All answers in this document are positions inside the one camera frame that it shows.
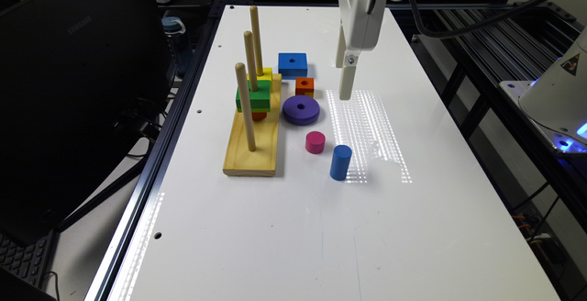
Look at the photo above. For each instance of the blue water bottle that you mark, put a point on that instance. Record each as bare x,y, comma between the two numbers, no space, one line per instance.
179,44

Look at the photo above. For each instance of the pink short cylinder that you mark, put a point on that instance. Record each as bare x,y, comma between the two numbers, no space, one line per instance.
315,142

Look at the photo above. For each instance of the red round block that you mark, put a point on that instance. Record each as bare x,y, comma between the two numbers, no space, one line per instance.
258,116

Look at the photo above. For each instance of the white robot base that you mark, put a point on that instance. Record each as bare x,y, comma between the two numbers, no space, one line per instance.
555,103

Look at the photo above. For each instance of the green square block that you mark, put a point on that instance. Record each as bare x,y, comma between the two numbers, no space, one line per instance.
260,101

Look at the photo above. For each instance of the blue square block with hole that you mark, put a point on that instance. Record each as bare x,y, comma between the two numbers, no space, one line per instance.
292,64

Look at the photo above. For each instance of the blue tall cylinder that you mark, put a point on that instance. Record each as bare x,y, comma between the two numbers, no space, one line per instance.
340,162

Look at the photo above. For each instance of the black Samsung monitor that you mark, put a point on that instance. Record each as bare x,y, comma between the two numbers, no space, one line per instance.
81,81

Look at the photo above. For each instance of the wooden peg base board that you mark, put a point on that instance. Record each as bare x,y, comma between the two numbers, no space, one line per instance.
252,145

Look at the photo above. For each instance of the purple ring disc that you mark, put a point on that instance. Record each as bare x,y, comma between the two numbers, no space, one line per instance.
301,110

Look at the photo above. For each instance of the yellow square block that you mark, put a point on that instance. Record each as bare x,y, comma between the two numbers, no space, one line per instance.
266,76

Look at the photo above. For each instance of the black keyboard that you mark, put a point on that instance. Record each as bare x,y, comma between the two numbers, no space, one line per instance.
29,263

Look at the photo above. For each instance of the orange small cube with hole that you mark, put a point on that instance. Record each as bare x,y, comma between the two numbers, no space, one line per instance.
304,84

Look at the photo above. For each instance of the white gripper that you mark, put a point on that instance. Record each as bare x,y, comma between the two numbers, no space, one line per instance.
359,30

